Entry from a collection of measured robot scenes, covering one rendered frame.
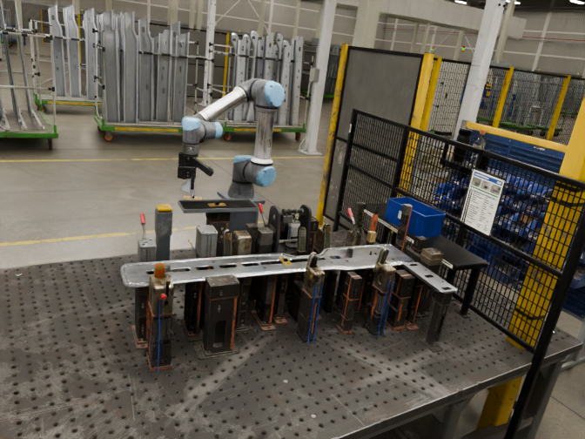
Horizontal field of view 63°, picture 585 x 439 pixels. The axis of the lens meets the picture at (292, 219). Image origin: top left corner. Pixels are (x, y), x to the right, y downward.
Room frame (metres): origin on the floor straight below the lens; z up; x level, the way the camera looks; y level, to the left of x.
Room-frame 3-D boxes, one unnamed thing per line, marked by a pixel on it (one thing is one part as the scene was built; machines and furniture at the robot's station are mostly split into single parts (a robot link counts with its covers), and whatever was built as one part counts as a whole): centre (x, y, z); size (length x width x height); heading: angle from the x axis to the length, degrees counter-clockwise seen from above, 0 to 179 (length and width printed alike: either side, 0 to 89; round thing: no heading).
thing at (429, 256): (2.22, -0.71, 0.88); 0.08 x 0.08 x 0.36; 27
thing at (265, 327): (1.96, 0.08, 0.84); 0.17 x 0.06 x 0.29; 27
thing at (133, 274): (1.98, 0.02, 1.00); 1.38 x 0.22 x 0.02; 117
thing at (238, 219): (2.57, 0.30, 0.90); 0.21 x 0.21 x 0.40; 33
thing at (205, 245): (2.00, 0.37, 0.90); 0.13 x 0.10 x 0.41; 27
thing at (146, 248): (1.88, 0.61, 0.88); 0.11 x 0.10 x 0.36; 27
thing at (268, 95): (2.48, 0.20, 1.47); 0.15 x 0.12 x 0.55; 49
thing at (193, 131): (2.14, 0.50, 1.51); 0.09 x 0.08 x 0.11; 139
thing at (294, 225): (2.22, 0.01, 0.94); 0.18 x 0.13 x 0.49; 117
